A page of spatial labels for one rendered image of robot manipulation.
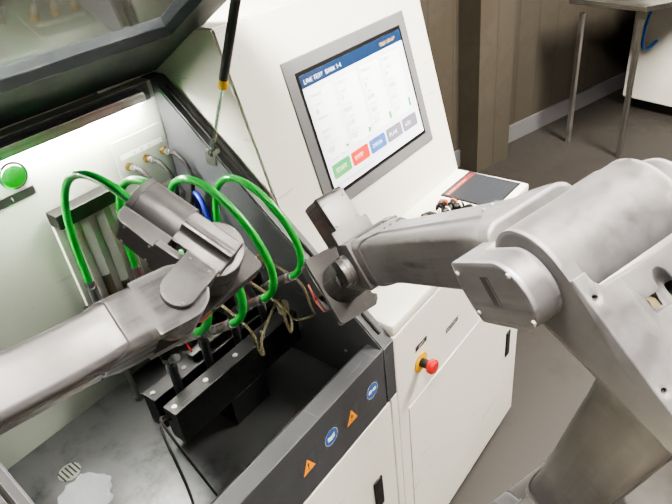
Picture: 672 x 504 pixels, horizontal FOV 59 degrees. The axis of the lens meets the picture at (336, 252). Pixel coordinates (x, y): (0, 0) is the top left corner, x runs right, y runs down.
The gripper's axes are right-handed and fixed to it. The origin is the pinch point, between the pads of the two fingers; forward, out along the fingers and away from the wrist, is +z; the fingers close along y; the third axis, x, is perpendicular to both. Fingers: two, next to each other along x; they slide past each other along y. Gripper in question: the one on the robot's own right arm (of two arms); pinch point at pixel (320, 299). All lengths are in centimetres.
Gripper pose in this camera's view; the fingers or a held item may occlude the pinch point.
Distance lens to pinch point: 90.0
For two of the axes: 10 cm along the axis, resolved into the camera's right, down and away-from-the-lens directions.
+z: -3.5, 3.3, 8.8
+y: -5.1, -8.5, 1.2
